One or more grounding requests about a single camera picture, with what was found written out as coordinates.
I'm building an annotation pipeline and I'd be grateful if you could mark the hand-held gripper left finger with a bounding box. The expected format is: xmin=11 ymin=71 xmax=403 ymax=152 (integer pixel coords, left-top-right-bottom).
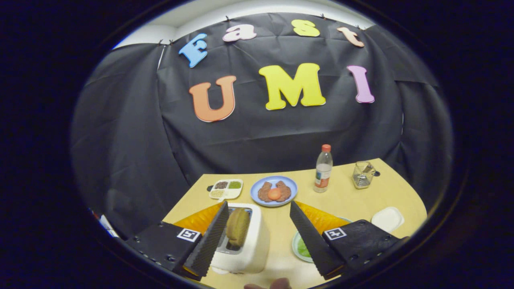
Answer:
xmin=124 ymin=200 xmax=230 ymax=281

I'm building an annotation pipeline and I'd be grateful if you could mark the white divided seasoning tray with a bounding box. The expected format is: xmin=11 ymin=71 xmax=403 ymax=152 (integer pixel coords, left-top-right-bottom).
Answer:
xmin=208 ymin=179 xmax=244 ymax=201

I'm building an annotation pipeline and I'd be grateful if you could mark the pale green round plate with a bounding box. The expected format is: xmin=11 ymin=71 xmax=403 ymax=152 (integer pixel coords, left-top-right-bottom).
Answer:
xmin=292 ymin=217 xmax=354 ymax=263

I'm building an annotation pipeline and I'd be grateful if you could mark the black backdrop cloth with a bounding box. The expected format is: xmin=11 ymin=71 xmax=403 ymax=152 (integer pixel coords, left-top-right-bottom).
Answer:
xmin=70 ymin=12 xmax=454 ymax=241

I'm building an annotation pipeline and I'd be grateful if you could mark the white rounded plate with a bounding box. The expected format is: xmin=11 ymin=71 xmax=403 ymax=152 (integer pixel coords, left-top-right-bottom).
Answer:
xmin=371 ymin=207 xmax=405 ymax=234

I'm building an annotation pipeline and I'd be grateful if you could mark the brown meat patty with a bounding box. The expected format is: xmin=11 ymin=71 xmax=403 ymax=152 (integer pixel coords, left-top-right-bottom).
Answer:
xmin=258 ymin=181 xmax=273 ymax=202
xmin=276 ymin=180 xmax=292 ymax=202

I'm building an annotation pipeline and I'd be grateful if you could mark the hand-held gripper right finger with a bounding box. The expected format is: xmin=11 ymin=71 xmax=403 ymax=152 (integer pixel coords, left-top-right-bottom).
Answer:
xmin=289 ymin=200 xmax=404 ymax=281

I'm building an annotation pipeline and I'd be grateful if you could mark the blue round plate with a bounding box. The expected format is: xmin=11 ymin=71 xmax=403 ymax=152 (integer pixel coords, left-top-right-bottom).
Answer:
xmin=250 ymin=175 xmax=298 ymax=208

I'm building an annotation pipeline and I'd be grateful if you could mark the cream white toaster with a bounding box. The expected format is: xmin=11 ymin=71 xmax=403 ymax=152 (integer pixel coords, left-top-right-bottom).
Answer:
xmin=210 ymin=203 xmax=271 ymax=275

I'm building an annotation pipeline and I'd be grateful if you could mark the toasted bread slice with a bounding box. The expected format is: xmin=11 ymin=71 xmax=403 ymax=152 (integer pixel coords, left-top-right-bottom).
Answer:
xmin=225 ymin=208 xmax=251 ymax=248

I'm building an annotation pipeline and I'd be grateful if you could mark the clear bottle with red cap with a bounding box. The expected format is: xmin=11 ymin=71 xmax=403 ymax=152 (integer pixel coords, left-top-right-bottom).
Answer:
xmin=313 ymin=144 xmax=333 ymax=193

